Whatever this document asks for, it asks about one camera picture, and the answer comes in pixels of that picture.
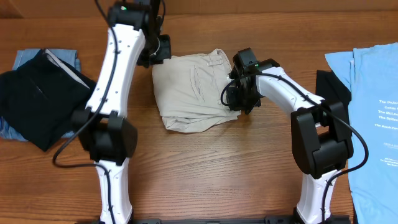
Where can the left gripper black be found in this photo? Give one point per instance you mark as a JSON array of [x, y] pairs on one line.
[[166, 53]]

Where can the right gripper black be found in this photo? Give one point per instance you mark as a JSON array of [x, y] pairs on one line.
[[236, 105]]

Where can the beige khaki shorts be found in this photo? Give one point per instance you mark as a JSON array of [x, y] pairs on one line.
[[187, 91]]

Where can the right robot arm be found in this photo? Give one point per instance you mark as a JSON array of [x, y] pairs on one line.
[[321, 138]]

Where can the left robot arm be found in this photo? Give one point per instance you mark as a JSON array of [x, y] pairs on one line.
[[134, 39]]

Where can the black garment right pile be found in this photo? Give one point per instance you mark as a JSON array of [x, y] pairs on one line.
[[332, 89]]

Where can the folded blue denim jeans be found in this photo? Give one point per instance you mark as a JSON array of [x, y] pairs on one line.
[[68, 55]]

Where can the folded black garment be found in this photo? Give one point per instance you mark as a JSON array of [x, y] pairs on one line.
[[39, 98]]

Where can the light blue t-shirt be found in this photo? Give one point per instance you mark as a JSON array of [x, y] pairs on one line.
[[370, 74]]

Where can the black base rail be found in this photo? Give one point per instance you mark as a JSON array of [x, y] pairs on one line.
[[211, 221]]

